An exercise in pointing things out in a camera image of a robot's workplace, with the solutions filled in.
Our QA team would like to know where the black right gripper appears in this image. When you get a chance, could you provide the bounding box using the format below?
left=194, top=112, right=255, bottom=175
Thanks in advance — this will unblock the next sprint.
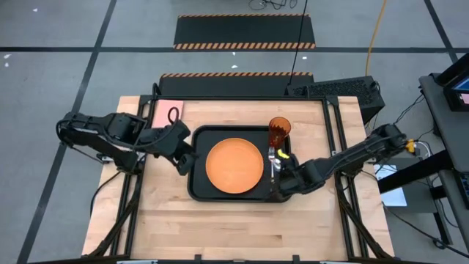
left=273, top=155, right=325, bottom=196

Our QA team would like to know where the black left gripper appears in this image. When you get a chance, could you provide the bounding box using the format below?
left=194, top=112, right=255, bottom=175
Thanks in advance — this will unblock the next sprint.
left=139, top=119, right=201, bottom=176

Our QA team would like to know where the fork with orange handle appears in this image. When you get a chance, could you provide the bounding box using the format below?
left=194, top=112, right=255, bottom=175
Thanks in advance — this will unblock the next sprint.
left=267, top=146, right=277, bottom=184

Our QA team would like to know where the black plastic tray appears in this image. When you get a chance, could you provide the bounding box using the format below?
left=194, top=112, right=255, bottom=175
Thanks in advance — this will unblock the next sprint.
left=187, top=124, right=294, bottom=203

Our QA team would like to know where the orange round plate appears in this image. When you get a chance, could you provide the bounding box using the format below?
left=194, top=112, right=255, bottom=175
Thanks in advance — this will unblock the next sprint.
left=204, top=137, right=265, bottom=195

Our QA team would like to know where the orange translucent cup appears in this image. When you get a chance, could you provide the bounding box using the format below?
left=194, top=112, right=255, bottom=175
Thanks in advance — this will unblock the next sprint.
left=267, top=116, right=292, bottom=150

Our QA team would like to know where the pink notebook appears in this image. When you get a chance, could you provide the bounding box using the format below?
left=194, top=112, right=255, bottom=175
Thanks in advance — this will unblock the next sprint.
left=151, top=99, right=185, bottom=129

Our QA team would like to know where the black perforated computer case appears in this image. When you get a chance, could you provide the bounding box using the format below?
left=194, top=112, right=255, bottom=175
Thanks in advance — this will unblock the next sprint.
left=284, top=76, right=385, bottom=124

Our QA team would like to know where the white paper sheet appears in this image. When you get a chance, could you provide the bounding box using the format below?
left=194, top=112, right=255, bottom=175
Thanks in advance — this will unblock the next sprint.
left=374, top=164, right=407, bottom=208

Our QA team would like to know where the black desk leg beam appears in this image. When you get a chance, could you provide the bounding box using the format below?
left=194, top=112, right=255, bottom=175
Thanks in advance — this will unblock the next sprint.
left=377, top=150, right=454, bottom=194

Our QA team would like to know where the large black hazard-striped ramp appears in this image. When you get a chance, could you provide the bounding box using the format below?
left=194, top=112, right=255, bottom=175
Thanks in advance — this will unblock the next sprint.
left=173, top=13, right=317, bottom=51

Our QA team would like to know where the grey side desk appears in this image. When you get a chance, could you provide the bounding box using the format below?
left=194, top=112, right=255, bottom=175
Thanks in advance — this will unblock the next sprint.
left=418, top=73, right=469, bottom=173

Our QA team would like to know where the black monitor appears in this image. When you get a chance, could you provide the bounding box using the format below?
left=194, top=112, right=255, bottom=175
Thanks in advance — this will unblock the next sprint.
left=435, top=53, right=469, bottom=112

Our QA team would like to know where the black metal table frame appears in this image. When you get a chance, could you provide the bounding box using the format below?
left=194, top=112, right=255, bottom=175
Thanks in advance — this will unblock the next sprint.
left=82, top=94, right=395, bottom=262

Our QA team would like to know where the black floor cable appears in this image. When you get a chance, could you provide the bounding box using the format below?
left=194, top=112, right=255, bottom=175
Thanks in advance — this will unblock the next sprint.
left=89, top=170, right=124, bottom=217

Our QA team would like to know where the straight black cable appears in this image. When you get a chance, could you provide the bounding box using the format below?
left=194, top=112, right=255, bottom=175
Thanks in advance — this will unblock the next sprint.
left=287, top=0, right=309, bottom=86

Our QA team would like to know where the yellow floor cable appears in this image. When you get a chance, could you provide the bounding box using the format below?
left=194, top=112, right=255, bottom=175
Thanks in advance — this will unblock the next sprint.
left=365, top=0, right=388, bottom=77

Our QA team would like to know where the coiled black cable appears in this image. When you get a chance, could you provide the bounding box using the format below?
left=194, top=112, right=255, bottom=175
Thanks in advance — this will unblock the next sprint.
left=248, top=0, right=298, bottom=11

